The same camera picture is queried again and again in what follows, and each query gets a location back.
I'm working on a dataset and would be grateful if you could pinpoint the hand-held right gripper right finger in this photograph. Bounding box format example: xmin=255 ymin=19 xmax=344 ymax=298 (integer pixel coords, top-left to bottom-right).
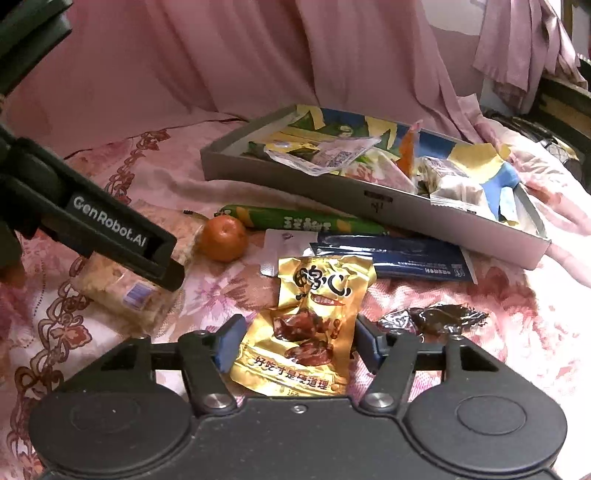
xmin=355 ymin=315 xmax=505 ymax=414

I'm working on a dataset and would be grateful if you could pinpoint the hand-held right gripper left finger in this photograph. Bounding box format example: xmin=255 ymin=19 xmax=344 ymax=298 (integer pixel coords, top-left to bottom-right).
xmin=69 ymin=315 xmax=247 ymax=416

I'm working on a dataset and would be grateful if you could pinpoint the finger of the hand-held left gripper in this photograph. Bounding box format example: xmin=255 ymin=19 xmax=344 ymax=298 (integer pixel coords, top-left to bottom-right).
xmin=90 ymin=251 xmax=186 ymax=292

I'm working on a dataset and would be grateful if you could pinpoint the clear cake packet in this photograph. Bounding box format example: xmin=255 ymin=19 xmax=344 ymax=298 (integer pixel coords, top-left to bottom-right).
xmin=69 ymin=251 xmax=185 ymax=335

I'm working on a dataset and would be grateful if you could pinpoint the gold snack packet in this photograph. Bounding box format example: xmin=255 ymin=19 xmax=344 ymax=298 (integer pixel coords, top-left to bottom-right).
xmin=229 ymin=255 xmax=376 ymax=398

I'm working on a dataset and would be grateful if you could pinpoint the green sausage stick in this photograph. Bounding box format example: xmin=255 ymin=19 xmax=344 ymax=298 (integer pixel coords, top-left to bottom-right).
xmin=184 ymin=204 xmax=389 ymax=236

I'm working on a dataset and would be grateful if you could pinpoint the grey tray box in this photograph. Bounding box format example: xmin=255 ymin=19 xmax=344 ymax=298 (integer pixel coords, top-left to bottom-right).
xmin=199 ymin=104 xmax=552 ymax=271

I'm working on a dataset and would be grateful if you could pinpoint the clear silver print packet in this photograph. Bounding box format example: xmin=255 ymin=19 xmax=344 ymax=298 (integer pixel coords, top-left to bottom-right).
xmin=418 ymin=154 xmax=485 ymax=208

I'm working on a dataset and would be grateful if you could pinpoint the tangerine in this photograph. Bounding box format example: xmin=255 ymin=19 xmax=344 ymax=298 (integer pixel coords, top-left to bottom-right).
xmin=196 ymin=215 xmax=249 ymax=264

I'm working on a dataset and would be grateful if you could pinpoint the dark wrapped snack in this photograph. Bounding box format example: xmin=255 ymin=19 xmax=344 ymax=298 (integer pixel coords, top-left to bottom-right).
xmin=376 ymin=302 xmax=490 ymax=337

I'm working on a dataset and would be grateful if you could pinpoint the white sachet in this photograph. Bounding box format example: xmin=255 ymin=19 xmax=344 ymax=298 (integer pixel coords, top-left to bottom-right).
xmin=260 ymin=229 xmax=319 ymax=278

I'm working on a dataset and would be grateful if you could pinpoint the green snack packet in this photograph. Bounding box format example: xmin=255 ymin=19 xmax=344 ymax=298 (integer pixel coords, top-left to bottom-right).
xmin=248 ymin=138 xmax=296 ymax=160

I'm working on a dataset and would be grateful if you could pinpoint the floral pink blanket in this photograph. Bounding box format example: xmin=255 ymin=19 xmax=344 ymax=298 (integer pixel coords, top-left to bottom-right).
xmin=0 ymin=106 xmax=591 ymax=480

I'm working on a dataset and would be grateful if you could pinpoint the large pink curtain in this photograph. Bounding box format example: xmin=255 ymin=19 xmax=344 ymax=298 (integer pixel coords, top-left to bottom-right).
xmin=0 ymin=0 xmax=490 ymax=160

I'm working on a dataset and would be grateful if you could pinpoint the wooden desk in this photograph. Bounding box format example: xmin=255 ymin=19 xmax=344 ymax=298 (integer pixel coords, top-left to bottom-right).
xmin=538 ymin=76 xmax=591 ymax=134

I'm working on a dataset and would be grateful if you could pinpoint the small pink curtain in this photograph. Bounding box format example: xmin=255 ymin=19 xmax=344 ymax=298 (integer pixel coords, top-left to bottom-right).
xmin=473 ymin=0 xmax=589 ymax=116

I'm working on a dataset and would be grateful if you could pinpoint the black wire fan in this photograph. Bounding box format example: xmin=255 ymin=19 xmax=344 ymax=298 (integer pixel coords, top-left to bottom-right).
xmin=489 ymin=115 xmax=578 ymax=160

